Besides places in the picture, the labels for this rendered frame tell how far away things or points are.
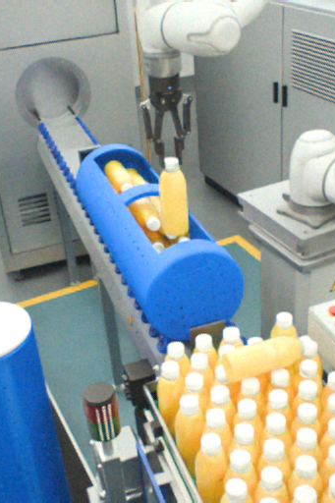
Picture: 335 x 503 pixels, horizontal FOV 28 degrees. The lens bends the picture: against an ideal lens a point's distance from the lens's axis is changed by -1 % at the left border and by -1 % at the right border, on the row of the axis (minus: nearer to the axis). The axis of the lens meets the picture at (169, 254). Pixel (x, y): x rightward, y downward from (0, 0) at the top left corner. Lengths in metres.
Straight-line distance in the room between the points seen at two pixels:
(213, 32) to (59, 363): 2.30
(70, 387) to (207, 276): 1.61
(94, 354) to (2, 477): 1.46
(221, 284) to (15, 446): 0.74
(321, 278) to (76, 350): 1.63
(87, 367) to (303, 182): 1.64
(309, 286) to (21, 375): 0.95
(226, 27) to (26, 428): 1.20
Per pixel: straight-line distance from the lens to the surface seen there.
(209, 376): 1.59
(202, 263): 1.75
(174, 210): 1.74
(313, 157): 2.10
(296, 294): 2.23
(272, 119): 4.03
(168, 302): 1.78
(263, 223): 2.28
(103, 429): 1.30
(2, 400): 1.89
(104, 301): 2.88
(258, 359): 1.48
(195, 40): 1.45
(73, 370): 3.35
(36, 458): 2.07
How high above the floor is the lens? 2.10
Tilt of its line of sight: 30 degrees down
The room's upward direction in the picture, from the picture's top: 5 degrees counter-clockwise
